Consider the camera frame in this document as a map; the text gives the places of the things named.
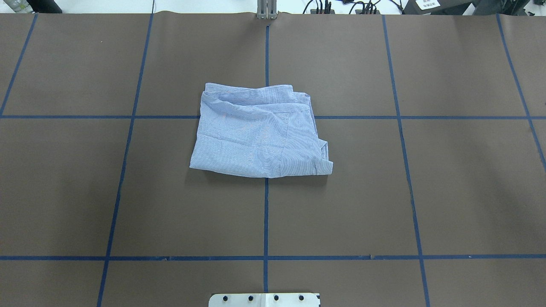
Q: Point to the blue white striped shirt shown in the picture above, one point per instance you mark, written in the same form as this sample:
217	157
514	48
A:
267	132

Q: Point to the grey aluminium frame post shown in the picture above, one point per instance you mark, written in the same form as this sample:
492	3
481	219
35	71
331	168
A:
267	9

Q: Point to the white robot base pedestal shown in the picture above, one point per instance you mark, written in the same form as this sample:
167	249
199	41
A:
285	299

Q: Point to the black cables power strip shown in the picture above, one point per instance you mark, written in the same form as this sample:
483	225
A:
382	7

